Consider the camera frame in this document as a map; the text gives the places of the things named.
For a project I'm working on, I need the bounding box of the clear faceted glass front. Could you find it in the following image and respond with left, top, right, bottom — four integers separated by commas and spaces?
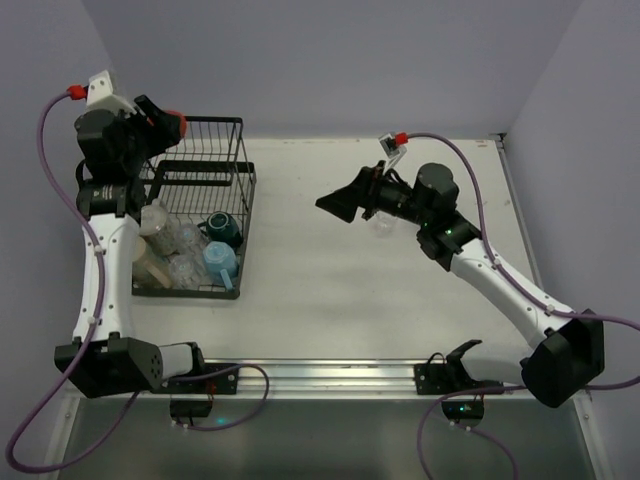
169, 254, 205, 290

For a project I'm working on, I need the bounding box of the light blue plastic mug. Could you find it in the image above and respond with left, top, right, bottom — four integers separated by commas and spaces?
202, 241, 239, 291

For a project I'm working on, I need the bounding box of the black controller box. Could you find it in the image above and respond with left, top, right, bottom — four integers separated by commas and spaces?
441, 400, 485, 428
169, 399, 213, 426

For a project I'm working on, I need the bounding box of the aluminium mounting rail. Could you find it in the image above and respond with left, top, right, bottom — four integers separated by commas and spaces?
199, 355, 594, 401

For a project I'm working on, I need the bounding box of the clear glass cup rack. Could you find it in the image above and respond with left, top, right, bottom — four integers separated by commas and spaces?
369, 211, 398, 238

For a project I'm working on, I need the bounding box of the orange ceramic mug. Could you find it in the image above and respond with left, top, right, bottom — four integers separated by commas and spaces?
166, 110, 187, 138

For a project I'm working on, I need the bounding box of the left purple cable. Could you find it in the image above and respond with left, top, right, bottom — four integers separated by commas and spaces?
3, 84, 141, 474

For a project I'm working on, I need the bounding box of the purple cable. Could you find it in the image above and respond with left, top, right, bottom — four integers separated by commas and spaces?
3, 84, 141, 474
417, 130, 640, 480

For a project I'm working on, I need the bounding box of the clear faceted glass rear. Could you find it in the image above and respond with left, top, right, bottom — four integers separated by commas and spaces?
175, 223, 209, 257

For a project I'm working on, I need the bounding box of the black wire dish rack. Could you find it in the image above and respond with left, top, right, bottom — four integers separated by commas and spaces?
132, 116, 257, 300

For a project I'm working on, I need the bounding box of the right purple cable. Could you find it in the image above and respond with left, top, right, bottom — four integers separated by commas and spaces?
417, 130, 640, 480

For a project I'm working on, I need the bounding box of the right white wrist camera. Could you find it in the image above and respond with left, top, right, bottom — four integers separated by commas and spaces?
379, 132, 408, 173

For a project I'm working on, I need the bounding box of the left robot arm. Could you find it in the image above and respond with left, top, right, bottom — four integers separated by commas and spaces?
54, 95, 204, 398

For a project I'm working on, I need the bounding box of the cream mug with flower print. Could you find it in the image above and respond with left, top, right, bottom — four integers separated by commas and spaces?
139, 199, 178, 256

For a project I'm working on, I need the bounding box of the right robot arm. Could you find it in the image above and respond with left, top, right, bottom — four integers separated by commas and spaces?
315, 162, 604, 408

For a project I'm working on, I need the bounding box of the left black controller box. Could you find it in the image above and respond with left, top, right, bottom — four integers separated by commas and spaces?
169, 399, 213, 426

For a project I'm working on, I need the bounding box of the right black controller box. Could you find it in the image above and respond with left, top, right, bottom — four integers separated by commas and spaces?
441, 400, 485, 428

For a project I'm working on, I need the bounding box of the cream mug with dragon print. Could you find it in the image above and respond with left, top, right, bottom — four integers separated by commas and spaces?
132, 237, 173, 289

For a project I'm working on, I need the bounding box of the dark teal ceramic mug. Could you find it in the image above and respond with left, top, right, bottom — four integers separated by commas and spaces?
205, 211, 243, 249

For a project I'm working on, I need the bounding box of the clear faceted glass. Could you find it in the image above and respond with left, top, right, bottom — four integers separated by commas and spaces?
169, 254, 205, 290
175, 223, 209, 257

